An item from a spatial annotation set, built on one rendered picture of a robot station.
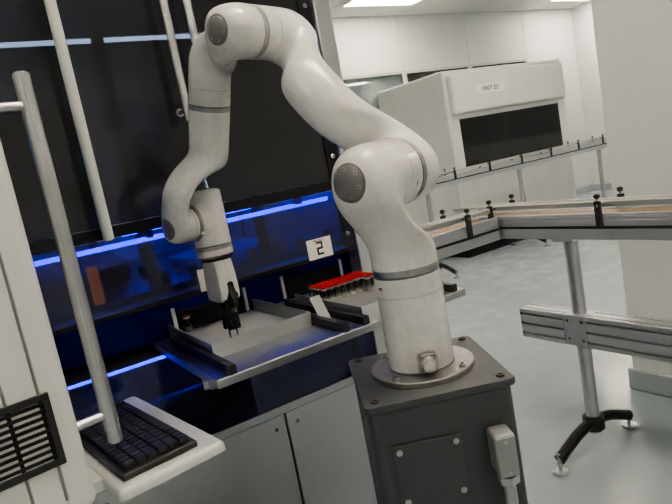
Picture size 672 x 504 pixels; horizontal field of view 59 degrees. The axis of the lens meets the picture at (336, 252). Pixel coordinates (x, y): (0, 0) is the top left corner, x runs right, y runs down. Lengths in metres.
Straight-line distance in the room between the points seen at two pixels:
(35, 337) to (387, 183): 0.58
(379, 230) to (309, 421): 0.96
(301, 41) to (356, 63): 6.49
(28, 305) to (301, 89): 0.57
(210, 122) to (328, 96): 0.34
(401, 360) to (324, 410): 0.81
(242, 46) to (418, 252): 0.49
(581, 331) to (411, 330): 1.38
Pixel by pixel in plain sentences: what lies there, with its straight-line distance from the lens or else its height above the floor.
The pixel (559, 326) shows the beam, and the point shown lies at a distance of 2.42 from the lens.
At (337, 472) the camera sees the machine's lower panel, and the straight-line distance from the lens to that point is 1.95.
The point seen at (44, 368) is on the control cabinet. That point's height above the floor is 1.04.
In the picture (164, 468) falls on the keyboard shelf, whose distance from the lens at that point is 1.12.
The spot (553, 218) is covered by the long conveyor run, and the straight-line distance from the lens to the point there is 2.27.
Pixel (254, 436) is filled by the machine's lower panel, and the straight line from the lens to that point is 1.77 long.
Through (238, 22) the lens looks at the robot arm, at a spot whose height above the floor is 1.53.
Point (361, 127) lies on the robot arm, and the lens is 1.09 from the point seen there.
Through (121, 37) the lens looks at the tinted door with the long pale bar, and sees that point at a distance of 1.64.
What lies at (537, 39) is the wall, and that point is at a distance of 10.13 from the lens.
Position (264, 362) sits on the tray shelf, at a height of 0.88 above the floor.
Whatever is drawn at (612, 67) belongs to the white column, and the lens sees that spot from 2.80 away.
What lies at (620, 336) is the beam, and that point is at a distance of 2.28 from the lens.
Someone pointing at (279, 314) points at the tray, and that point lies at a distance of 1.62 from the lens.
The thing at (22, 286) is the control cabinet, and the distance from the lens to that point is 0.99.
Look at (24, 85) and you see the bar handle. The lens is 1.03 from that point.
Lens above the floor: 1.26
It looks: 9 degrees down
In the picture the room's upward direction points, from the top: 11 degrees counter-clockwise
